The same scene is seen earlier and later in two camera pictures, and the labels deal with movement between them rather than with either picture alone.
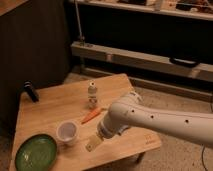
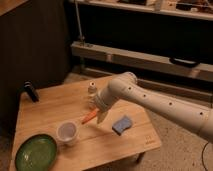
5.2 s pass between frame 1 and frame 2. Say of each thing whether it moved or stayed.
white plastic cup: stayed
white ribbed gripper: moved
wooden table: stayed
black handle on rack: stayed
